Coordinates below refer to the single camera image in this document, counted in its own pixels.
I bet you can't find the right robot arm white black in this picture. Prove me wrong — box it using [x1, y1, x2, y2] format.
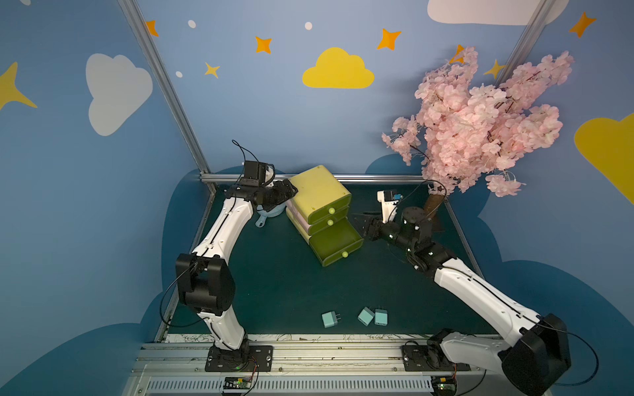
[353, 206, 571, 395]

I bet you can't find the pink cherry blossom tree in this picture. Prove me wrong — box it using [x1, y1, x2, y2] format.
[381, 47, 575, 215]

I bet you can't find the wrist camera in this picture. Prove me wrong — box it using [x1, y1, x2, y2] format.
[376, 190, 403, 224]
[239, 160, 276, 187]

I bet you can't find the controller board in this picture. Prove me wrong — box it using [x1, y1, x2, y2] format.
[222, 377, 254, 393]
[431, 376, 457, 396]

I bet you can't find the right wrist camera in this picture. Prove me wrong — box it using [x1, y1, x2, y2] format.
[376, 190, 403, 224]

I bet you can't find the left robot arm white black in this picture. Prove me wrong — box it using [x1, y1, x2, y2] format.
[176, 179, 298, 351]

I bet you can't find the right controller board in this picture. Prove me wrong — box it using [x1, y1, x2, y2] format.
[431, 376, 457, 396]

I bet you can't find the teal plug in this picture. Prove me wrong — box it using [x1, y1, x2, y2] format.
[321, 311, 340, 328]
[374, 309, 389, 327]
[358, 307, 376, 327]

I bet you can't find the left controller board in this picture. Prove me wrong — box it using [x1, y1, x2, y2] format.
[222, 377, 254, 393]

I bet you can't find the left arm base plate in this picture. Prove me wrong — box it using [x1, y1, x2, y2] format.
[204, 345, 274, 372]

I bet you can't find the yellow-green drawer cabinet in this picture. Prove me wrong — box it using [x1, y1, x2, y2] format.
[289, 165, 351, 221]

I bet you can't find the blue toy dustpan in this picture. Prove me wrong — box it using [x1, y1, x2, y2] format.
[255, 203, 287, 229]

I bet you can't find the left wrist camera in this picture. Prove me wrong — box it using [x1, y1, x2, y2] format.
[239, 160, 276, 187]

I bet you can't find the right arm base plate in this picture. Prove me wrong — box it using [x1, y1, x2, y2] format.
[401, 343, 471, 372]

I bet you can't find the teal plug tilted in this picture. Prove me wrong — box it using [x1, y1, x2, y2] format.
[358, 307, 376, 327]

